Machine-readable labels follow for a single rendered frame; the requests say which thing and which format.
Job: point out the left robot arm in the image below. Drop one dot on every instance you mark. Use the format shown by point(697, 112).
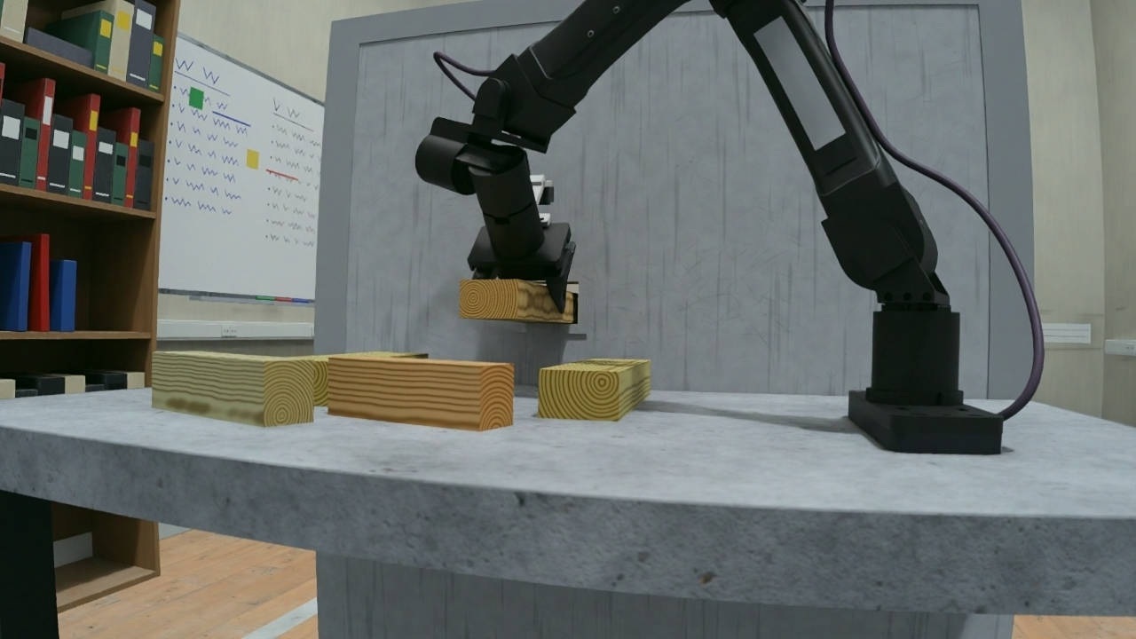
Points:
point(874, 225)

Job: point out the light wood block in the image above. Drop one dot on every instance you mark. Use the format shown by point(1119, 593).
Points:
point(321, 370)
point(593, 389)

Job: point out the brown wooden block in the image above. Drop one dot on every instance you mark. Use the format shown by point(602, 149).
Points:
point(458, 395)

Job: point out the grey panel wall with small slot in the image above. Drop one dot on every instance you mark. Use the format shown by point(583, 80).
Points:
point(699, 225)

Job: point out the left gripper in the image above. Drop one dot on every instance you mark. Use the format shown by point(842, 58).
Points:
point(526, 246)

